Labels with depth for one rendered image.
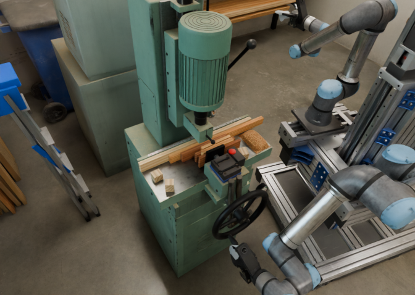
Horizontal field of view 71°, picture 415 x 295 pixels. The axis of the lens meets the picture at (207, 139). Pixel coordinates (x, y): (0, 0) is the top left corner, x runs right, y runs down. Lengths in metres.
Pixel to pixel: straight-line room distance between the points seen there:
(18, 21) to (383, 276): 3.03
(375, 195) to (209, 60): 0.66
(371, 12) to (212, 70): 0.81
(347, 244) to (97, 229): 1.63
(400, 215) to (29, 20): 2.47
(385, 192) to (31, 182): 2.35
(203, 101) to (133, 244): 1.31
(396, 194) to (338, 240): 1.10
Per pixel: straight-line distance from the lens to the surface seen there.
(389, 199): 1.03
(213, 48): 0.95
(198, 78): 1.01
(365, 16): 1.53
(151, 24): 1.13
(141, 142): 1.55
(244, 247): 1.16
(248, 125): 1.47
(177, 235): 1.50
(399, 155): 1.44
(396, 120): 1.63
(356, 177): 1.05
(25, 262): 2.29
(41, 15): 2.64
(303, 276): 1.14
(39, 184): 2.60
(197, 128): 1.21
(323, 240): 2.06
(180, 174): 1.27
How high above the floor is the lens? 1.90
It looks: 45 degrees down
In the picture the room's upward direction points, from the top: 5 degrees clockwise
